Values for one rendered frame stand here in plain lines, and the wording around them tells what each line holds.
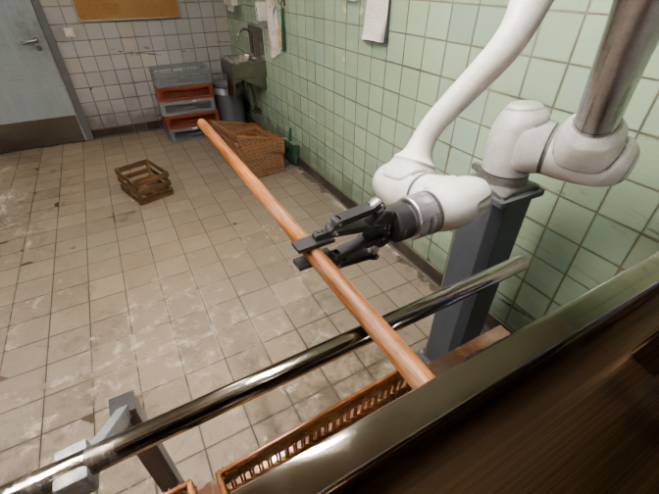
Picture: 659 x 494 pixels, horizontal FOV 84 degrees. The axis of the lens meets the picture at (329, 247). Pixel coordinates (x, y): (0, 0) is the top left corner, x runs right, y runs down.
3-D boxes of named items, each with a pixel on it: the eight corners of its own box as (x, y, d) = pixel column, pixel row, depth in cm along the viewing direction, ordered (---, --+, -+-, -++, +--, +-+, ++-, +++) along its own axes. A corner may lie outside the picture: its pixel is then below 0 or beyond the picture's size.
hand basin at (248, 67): (271, 122, 412) (262, 27, 357) (240, 126, 398) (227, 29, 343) (257, 111, 444) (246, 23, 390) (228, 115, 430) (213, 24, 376)
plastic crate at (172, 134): (223, 134, 450) (220, 122, 440) (172, 143, 425) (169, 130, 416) (213, 124, 477) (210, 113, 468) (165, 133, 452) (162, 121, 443)
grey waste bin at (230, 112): (251, 128, 466) (245, 82, 432) (223, 133, 451) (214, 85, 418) (242, 121, 492) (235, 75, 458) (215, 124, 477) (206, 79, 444)
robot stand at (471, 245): (446, 338, 198) (497, 167, 138) (475, 368, 183) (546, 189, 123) (416, 353, 190) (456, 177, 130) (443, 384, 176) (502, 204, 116)
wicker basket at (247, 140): (239, 166, 331) (235, 136, 315) (215, 147, 367) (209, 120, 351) (285, 153, 355) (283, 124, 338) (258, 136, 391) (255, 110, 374)
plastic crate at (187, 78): (214, 82, 413) (211, 67, 403) (157, 88, 389) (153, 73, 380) (204, 75, 441) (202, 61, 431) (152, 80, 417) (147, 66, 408)
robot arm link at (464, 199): (445, 244, 72) (403, 224, 83) (499, 222, 78) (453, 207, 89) (447, 192, 67) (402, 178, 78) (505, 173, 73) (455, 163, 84)
